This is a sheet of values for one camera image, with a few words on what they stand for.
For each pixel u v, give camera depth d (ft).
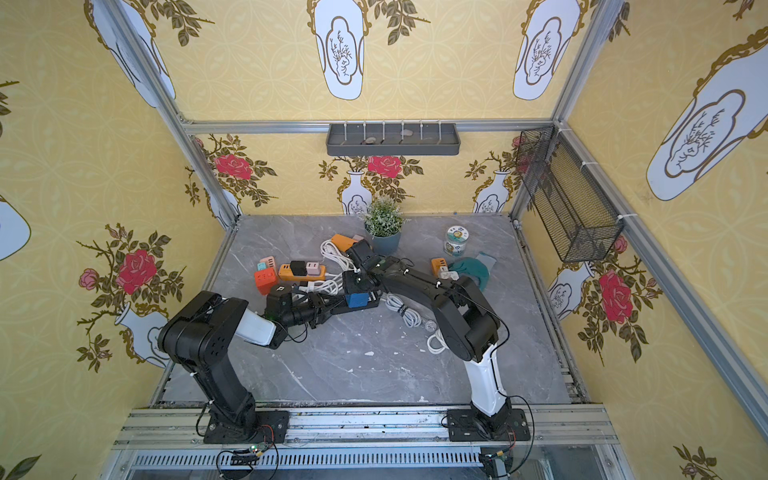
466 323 1.67
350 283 2.72
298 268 3.19
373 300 3.11
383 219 3.21
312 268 3.20
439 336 2.78
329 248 3.49
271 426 2.40
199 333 1.62
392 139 3.04
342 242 3.57
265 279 3.04
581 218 2.44
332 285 3.18
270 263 3.40
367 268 2.37
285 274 3.36
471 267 3.50
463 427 2.40
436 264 3.38
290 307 2.63
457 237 3.39
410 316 2.93
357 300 2.89
